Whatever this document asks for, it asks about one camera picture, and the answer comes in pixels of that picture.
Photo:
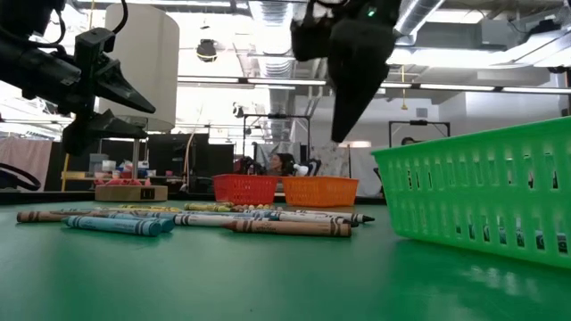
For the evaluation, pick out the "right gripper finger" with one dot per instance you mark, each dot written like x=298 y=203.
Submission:
x=357 y=98

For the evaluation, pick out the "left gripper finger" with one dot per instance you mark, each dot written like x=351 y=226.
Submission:
x=120 y=89
x=102 y=131

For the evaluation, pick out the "brown crayon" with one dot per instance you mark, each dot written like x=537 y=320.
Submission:
x=290 y=228
x=40 y=216
x=241 y=207

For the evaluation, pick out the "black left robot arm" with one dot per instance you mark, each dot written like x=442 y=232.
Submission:
x=35 y=71

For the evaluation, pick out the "white shade table lamp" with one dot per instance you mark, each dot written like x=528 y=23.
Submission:
x=143 y=67

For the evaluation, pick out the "pink cloth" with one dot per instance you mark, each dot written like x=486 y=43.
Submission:
x=24 y=162

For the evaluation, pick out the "ceiling light strip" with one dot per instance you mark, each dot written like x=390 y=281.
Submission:
x=490 y=88
x=267 y=81

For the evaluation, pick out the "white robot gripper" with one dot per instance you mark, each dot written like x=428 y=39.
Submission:
x=303 y=169

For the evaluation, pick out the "orange plastic basket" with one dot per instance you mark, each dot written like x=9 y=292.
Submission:
x=319 y=191

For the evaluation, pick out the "pink plastic basket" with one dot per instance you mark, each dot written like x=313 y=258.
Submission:
x=244 y=189

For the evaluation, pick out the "green plastic basket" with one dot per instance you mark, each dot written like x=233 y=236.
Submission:
x=482 y=191

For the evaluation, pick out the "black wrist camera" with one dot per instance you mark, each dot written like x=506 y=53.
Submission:
x=93 y=44

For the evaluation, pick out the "silver ceiling duct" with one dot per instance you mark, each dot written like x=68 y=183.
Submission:
x=276 y=40

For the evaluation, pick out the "black metal frame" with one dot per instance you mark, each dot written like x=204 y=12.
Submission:
x=276 y=116
x=419 y=121

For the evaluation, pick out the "round ceiling camera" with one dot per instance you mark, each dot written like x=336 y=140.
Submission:
x=206 y=50

